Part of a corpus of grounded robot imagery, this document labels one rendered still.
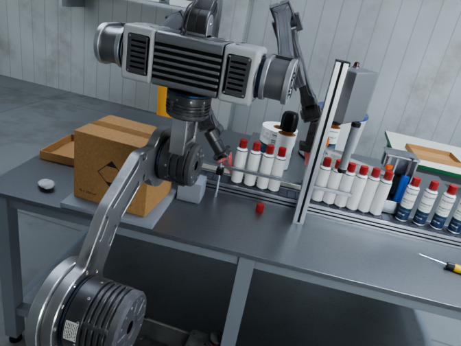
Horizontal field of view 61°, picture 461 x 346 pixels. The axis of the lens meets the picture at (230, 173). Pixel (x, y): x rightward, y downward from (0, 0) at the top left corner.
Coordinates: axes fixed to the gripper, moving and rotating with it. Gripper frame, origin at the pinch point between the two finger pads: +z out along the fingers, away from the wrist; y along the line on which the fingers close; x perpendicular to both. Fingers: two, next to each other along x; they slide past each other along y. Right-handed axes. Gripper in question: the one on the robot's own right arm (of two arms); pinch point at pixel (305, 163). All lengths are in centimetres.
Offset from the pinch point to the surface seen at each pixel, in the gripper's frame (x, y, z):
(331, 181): 8.1, -12.0, 2.4
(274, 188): 8.7, 11.4, 11.7
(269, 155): 8.3, 16.5, -3.0
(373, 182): 8.4, -28.7, -1.8
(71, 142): -4, 116, 19
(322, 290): -18, -29, 79
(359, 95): 19.4, -10.2, -37.9
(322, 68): -322, -17, -2
